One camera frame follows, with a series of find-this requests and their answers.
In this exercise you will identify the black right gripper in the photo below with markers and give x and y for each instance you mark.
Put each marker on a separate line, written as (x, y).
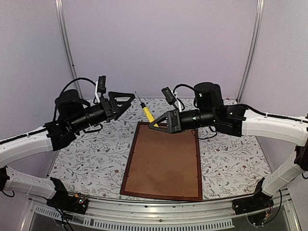
(173, 122)

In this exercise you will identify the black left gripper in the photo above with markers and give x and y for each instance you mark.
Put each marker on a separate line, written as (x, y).
(111, 107)

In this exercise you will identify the yellow handled screwdriver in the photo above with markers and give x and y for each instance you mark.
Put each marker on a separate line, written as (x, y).
(145, 109)

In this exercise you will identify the red-brown wooden picture frame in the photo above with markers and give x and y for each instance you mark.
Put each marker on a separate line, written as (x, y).
(163, 166)

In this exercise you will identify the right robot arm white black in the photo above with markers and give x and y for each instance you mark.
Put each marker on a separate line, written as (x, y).
(243, 120)

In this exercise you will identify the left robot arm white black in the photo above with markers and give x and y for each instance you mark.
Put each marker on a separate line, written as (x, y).
(75, 115)

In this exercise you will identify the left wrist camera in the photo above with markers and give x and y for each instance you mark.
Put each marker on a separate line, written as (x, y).
(100, 88)

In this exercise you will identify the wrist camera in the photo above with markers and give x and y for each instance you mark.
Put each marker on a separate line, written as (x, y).
(172, 99)
(100, 88)

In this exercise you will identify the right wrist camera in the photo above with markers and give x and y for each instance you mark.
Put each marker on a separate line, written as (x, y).
(172, 99)

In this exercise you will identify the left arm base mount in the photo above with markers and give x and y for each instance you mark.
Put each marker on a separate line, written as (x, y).
(77, 203)

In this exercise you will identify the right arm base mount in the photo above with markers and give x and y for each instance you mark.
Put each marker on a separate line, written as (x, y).
(252, 203)

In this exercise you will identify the right aluminium corner post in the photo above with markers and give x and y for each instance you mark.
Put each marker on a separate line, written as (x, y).
(252, 49)

